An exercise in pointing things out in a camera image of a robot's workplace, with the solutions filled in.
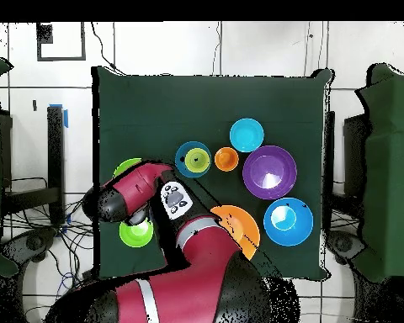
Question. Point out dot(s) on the translucent blue ridged bowl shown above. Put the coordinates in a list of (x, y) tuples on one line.
[(180, 166)]

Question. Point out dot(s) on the purple bowl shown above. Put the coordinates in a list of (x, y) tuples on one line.
[(269, 161)]

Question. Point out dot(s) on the large green bowl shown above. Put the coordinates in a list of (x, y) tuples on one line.
[(124, 166)]

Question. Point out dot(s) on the black square floor frame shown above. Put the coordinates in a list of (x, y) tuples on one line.
[(60, 58)]

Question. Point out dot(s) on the small light blue bowl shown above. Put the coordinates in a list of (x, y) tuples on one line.
[(246, 134)]

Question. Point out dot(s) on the yellow cup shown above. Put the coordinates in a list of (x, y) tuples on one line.
[(202, 165)]

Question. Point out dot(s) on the large orange bowl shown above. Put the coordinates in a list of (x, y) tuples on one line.
[(245, 228)]

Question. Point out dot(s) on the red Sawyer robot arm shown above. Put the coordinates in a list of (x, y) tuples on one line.
[(202, 269)]

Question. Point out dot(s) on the dark green tablecloth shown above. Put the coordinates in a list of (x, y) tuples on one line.
[(155, 111)]

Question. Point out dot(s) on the black metal stand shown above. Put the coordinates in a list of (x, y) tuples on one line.
[(55, 161)]

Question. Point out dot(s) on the large blue bowl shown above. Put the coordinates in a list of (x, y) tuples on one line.
[(299, 232)]

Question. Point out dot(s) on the small green bowl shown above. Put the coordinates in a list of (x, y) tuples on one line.
[(138, 237)]

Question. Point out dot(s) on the orange cup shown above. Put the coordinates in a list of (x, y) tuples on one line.
[(226, 158)]

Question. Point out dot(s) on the dark grey seat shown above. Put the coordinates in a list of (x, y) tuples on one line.
[(343, 244)]

